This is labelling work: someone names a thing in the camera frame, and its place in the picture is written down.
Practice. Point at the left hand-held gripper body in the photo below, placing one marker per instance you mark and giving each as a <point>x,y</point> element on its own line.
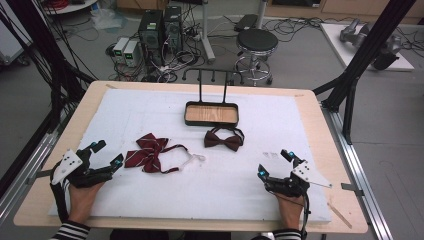
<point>68,164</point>

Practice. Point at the person's dark trousers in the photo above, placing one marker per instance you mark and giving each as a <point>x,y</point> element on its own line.
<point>143,235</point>

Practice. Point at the person's left hand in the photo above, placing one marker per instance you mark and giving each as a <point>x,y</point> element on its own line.
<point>81,200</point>

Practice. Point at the light wooden table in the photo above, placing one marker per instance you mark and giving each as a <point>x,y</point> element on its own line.
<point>336,140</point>

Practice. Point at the thin wooden stick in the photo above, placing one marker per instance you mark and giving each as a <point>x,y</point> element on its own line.
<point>340,215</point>

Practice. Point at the black round stool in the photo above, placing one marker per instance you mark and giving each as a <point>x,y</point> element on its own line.
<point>257,41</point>

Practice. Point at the person's right striped sleeve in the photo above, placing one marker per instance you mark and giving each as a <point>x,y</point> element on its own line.
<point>287,235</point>

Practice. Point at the dark brown bow tie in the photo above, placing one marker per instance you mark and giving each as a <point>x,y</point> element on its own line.
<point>222,140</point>

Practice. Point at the white foam mat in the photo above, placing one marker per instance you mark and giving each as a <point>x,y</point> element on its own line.
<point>186,186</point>

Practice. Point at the black flat device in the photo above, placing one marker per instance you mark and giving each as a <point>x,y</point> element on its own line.
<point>246,22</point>

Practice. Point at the black rack with wooden tray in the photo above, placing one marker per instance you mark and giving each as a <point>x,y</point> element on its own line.
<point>211,113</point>

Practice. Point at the person's right hand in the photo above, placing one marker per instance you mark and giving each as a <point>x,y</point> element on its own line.
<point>290,208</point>

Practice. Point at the round white table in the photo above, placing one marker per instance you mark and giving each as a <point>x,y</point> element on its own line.
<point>71,7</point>

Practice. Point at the red striped bow tie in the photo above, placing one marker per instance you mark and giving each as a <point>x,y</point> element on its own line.
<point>150,154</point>

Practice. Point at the grey table leg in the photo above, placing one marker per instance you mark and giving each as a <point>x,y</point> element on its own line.
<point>207,36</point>

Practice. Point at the white power supply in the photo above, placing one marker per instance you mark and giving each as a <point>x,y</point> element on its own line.
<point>120,48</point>
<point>131,53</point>

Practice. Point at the person's left striped sleeve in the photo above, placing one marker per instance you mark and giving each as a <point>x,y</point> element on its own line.
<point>71,231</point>

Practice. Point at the white floor board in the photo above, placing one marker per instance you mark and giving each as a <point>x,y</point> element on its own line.
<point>336,43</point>

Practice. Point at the person's striped sleeve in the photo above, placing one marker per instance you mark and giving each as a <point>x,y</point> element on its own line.
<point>287,235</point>
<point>71,231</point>

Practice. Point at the clear plastic bag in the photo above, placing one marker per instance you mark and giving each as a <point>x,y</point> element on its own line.
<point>106,18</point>

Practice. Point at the metal bracket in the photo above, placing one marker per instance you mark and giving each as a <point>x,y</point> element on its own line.
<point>351,188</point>

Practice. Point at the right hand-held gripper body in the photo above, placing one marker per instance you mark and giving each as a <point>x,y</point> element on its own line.
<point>293,185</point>

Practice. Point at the aluminium rail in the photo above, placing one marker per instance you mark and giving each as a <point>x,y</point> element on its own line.
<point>23,180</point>
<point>360,173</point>

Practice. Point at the black computer tower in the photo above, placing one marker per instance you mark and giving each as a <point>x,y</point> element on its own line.
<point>173,28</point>
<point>151,35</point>

